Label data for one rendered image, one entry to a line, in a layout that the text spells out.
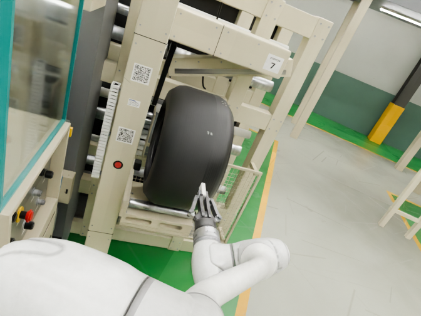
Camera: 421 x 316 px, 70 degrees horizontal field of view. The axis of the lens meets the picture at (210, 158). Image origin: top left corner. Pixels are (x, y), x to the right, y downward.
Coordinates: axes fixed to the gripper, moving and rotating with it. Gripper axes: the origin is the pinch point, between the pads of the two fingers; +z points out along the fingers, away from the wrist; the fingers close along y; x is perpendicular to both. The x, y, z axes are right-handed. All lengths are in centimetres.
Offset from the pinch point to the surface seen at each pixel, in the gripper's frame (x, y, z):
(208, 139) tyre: -12.2, 0.9, 18.6
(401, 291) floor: 132, -278, 67
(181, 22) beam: -42, 22, 64
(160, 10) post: -49, 33, 39
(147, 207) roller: 35.2, 14.5, 19.9
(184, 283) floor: 129, -36, 41
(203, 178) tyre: 2.0, -1.7, 10.6
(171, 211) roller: 35.0, 2.5, 20.1
